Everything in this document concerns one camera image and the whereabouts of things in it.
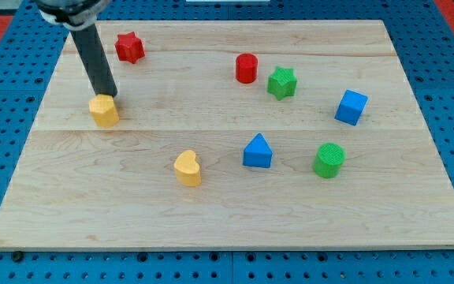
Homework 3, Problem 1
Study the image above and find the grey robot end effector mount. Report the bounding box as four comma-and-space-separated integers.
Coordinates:
33, 0, 111, 31

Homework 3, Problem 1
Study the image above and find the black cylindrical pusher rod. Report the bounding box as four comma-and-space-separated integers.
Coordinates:
71, 24, 117, 97

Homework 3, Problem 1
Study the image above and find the yellow hexagon block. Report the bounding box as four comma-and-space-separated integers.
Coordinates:
88, 94, 120, 128

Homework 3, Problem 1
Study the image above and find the yellow heart block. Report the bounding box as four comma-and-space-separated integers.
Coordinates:
173, 150, 202, 187

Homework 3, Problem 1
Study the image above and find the red star block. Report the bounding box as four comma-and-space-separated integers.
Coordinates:
115, 32, 145, 64

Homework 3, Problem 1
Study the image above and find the red cylinder block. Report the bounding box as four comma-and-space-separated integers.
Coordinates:
235, 53, 259, 84

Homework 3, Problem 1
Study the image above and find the light wooden board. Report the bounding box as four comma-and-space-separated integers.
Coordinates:
0, 20, 454, 252

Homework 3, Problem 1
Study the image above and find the green star block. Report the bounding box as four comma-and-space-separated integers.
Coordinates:
266, 66, 298, 101

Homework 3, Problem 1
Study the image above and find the blue triangle block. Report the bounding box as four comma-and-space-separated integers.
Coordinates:
242, 133, 273, 168

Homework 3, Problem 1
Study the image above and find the green cylinder block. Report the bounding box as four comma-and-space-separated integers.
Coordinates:
313, 143, 346, 178

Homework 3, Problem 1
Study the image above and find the blue cube block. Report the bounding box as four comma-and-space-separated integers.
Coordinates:
334, 90, 368, 125

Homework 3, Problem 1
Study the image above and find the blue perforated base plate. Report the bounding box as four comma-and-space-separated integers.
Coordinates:
0, 0, 454, 283

